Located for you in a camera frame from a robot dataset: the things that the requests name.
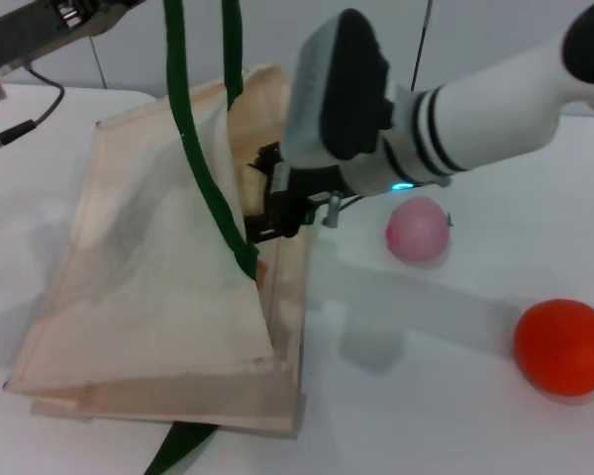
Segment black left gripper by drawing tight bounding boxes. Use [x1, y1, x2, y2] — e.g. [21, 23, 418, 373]
[0, 0, 146, 73]

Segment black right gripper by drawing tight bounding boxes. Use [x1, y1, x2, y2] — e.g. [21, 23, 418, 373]
[244, 141, 348, 244]

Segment beige canvas tote bag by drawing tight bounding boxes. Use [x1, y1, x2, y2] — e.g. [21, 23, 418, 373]
[3, 0, 319, 475]

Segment pink peach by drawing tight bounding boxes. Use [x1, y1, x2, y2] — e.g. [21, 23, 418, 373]
[384, 196, 454, 264]

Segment thin dark vertical rod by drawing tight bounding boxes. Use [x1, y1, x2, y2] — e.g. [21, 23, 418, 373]
[409, 0, 434, 93]

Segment orange round fruit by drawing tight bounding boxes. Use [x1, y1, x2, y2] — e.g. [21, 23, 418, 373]
[513, 298, 594, 398]

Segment silver plug with grey cable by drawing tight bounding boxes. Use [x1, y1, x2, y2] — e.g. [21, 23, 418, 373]
[308, 189, 373, 230]

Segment dark cable with metal plug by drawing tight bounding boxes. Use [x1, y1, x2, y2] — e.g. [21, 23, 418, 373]
[0, 65, 66, 167]

